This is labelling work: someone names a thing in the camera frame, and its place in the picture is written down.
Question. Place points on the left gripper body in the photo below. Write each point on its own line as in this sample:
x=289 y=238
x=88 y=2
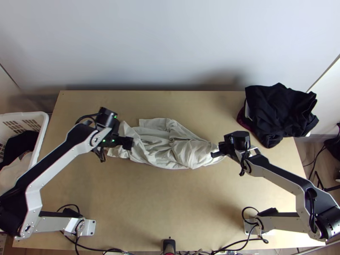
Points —
x=123 y=142

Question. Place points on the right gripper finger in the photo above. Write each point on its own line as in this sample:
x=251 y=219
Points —
x=215 y=154

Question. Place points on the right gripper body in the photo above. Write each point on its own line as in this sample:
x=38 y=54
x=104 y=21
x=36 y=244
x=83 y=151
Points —
x=227 y=147

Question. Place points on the off-white t-shirt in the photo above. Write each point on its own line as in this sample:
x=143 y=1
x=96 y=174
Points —
x=164 y=143

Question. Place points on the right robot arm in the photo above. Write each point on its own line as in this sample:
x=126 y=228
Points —
x=279 y=175

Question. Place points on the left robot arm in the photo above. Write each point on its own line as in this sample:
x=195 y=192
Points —
x=53 y=156

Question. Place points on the heap of clothes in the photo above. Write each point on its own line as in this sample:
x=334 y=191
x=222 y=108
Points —
x=279 y=111

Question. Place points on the white laundry basket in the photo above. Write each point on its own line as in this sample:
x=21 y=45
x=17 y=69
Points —
x=35 y=119

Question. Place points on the black tripod stand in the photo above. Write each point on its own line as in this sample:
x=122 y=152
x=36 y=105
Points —
x=318 y=180

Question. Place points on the black garment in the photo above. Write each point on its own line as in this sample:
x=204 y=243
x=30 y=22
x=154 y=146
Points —
x=21 y=140

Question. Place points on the black bag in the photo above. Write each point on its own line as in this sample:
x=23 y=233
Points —
x=333 y=139

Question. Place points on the off-white garment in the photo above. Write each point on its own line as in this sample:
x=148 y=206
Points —
x=8 y=172

